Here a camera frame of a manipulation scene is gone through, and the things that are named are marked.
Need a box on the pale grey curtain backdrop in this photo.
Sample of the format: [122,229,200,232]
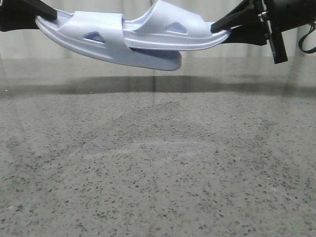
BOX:
[0,0,316,71]

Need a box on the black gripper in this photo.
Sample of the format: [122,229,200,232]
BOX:
[211,0,316,64]

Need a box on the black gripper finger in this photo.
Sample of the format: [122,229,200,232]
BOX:
[24,0,57,20]
[0,4,40,32]

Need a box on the light blue slipper with scuffed toe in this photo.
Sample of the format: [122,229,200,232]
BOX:
[35,10,182,71]

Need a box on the black cable loop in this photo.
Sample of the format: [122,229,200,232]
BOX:
[298,22,316,54]

